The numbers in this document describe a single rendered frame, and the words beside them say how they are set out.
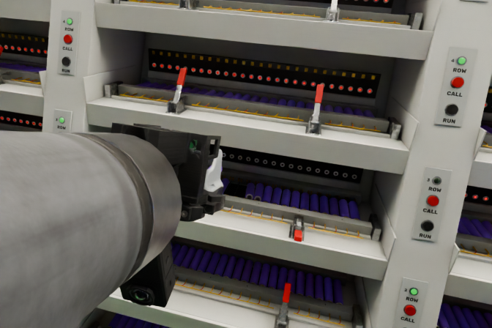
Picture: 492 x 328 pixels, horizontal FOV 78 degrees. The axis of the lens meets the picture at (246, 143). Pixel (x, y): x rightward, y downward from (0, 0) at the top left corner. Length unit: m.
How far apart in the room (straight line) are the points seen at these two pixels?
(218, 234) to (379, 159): 0.32
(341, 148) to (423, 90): 0.16
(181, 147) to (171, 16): 0.40
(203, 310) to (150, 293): 0.40
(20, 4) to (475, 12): 0.83
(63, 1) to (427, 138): 0.71
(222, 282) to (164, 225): 0.54
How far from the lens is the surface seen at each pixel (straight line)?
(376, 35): 0.57
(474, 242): 0.72
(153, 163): 0.19
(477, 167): 0.62
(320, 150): 0.55
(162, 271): 0.29
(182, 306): 0.71
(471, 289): 0.68
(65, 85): 0.71
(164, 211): 0.18
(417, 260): 0.62
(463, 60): 0.60
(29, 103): 0.78
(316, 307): 0.72
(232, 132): 0.56
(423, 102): 0.58
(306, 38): 0.57
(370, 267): 0.62
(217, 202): 0.32
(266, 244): 0.60
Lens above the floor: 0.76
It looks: 6 degrees down
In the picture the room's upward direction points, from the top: 8 degrees clockwise
